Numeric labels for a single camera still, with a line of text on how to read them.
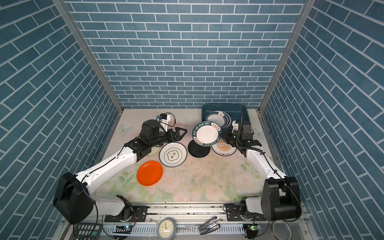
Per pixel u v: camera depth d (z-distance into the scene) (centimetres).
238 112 117
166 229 67
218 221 72
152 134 61
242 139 66
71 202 40
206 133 89
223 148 99
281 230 70
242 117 112
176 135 69
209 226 69
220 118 112
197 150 98
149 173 87
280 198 41
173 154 95
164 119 71
